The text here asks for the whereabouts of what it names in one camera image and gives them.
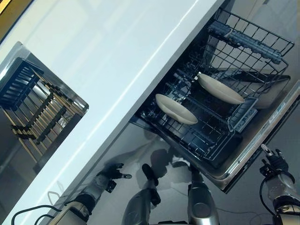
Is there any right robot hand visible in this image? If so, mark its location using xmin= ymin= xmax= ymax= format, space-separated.
xmin=261 ymin=144 xmax=290 ymax=175

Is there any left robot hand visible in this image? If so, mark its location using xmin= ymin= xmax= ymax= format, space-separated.
xmin=100 ymin=163 xmax=133 ymax=182

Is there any cream round plate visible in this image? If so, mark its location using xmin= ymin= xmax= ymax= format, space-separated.
xmin=196 ymin=72 xmax=245 ymax=105
xmin=155 ymin=93 xmax=199 ymax=126

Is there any open built-in dishwasher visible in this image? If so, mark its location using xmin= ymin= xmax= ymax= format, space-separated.
xmin=128 ymin=7 xmax=300 ymax=195

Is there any stainless steel sink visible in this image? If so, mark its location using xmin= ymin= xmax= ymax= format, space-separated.
xmin=0 ymin=41 xmax=90 ymax=175

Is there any black steel-rod drying rack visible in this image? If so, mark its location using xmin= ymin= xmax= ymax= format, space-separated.
xmin=0 ymin=58 xmax=82 ymax=157

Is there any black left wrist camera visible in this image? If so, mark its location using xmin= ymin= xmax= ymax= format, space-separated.
xmin=106 ymin=180 xmax=117 ymax=194

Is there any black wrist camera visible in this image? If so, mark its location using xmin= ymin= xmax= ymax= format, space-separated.
xmin=258 ymin=165 xmax=273 ymax=177
xmin=106 ymin=180 xmax=117 ymax=194

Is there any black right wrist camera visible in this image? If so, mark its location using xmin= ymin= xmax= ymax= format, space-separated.
xmin=258 ymin=165 xmax=273 ymax=177

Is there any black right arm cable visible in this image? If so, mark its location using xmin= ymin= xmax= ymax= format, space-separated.
xmin=259 ymin=176 xmax=282 ymax=215

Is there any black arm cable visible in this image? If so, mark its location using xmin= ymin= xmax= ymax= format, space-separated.
xmin=259 ymin=176 xmax=282 ymax=215
xmin=11 ymin=204 xmax=62 ymax=225

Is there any dark wire lower dishwasher rack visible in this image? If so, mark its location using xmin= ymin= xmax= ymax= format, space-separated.
xmin=137 ymin=67 xmax=259 ymax=163

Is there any dark wire dishwasher rack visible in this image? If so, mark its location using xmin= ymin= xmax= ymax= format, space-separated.
xmin=184 ymin=7 xmax=296 ymax=95
xmin=137 ymin=67 xmax=259 ymax=163

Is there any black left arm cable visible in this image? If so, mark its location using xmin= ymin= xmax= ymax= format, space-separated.
xmin=11 ymin=204 xmax=62 ymax=225

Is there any dark wire upper dishwasher rack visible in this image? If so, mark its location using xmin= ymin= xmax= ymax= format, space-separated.
xmin=184 ymin=7 xmax=296 ymax=95

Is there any dark window frame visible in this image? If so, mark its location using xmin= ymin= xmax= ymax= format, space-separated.
xmin=0 ymin=0 xmax=31 ymax=45

